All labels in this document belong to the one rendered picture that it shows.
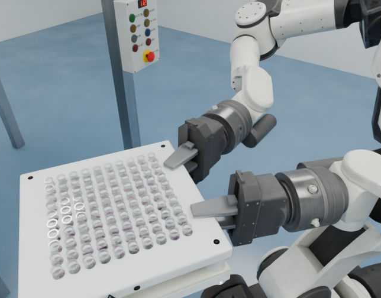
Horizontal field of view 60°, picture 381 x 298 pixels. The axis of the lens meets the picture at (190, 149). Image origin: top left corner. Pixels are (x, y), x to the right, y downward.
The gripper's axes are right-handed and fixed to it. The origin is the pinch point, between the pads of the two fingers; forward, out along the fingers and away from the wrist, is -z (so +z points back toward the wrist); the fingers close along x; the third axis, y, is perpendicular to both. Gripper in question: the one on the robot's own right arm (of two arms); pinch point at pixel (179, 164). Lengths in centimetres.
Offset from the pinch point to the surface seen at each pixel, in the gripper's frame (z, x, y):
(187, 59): 243, 101, 173
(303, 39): 310, 75, 75
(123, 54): 51, 12, 65
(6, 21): 169, 86, 390
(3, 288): -17, 100, 81
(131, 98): 54, 33, 67
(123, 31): 50, 3, 64
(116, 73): 50, 22, 71
